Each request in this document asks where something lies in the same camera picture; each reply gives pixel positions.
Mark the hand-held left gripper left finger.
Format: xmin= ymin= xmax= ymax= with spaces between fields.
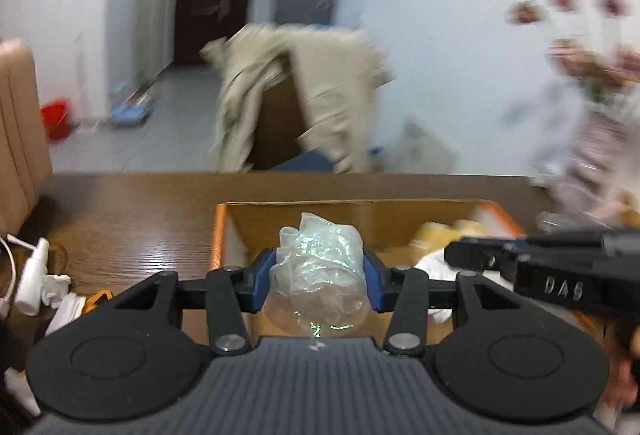
xmin=112 ymin=247 xmax=277 ymax=357

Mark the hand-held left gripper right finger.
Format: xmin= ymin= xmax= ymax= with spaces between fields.
xmin=362 ymin=247 xmax=531 ymax=358

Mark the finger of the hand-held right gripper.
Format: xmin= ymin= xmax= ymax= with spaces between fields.
xmin=500 ymin=229 xmax=608 ymax=251
xmin=444 ymin=237 xmax=521 ymax=288

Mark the clear plastic bag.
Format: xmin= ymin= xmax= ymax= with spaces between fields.
xmin=264 ymin=212 xmax=372 ymax=337

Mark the cardboard box with orange edge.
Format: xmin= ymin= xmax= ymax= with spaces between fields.
xmin=209 ymin=199 xmax=616 ymax=351

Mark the person's right hand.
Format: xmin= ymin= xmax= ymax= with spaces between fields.
xmin=607 ymin=315 xmax=640 ymax=416

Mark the pink patterned vase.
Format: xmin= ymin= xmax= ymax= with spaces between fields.
xmin=531 ymin=80 xmax=640 ymax=218

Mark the blue seat cushion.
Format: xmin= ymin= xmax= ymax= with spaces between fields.
xmin=270 ymin=149 xmax=337 ymax=173

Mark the brown wooden chair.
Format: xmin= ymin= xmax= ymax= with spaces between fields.
xmin=247 ymin=65 xmax=321 ymax=171

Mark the orange plastic piece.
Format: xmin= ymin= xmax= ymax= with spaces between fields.
xmin=82 ymin=290 xmax=112 ymax=317

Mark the white packet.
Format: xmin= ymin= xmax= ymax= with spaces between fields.
xmin=45 ymin=292 xmax=89 ymax=337

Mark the beige coat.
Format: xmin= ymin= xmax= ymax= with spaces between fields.
xmin=200 ymin=24 xmax=396 ymax=173

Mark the crumpled white paper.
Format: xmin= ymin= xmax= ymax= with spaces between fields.
xmin=42 ymin=273 xmax=74 ymax=307

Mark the blue tray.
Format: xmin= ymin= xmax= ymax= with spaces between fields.
xmin=110 ymin=101 xmax=154 ymax=127

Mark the bunch of pink artificial flowers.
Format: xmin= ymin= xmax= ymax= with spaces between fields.
xmin=505 ymin=0 xmax=640 ymax=88

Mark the white spray bottle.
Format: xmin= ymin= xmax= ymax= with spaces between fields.
xmin=15 ymin=237 xmax=51 ymax=316

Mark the red bucket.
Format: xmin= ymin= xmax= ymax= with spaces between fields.
xmin=40 ymin=100 xmax=72 ymax=141

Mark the dark brown door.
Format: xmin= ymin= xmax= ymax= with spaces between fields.
xmin=172 ymin=0 xmax=262 ymax=67

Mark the pink suitcase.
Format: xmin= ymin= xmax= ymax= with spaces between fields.
xmin=0 ymin=39 xmax=54 ymax=236

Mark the white framed glass door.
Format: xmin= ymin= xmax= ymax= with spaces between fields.
xmin=134 ymin=0 xmax=172 ymax=83

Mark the white cable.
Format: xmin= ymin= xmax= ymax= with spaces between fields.
xmin=0 ymin=232 xmax=32 ymax=318

